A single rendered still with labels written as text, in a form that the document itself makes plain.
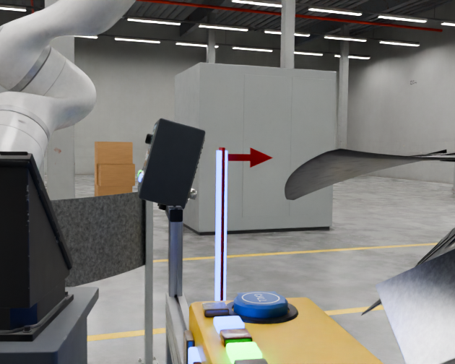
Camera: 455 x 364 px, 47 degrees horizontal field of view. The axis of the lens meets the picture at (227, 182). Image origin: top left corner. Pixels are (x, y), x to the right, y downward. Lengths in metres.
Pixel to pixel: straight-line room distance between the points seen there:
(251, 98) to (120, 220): 4.65
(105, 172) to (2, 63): 7.68
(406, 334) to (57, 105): 0.70
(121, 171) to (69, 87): 7.68
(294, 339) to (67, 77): 0.83
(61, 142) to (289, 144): 3.46
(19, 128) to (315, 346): 0.70
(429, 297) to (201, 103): 6.22
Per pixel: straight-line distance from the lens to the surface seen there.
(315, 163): 0.61
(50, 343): 0.76
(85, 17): 1.05
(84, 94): 1.08
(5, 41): 1.06
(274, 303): 0.38
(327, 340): 0.35
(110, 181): 8.72
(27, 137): 0.93
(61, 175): 4.88
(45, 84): 1.07
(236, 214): 7.02
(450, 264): 0.73
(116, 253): 2.64
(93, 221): 2.51
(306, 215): 7.46
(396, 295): 0.73
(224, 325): 0.35
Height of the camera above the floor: 1.19
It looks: 4 degrees down
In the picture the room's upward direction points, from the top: 1 degrees clockwise
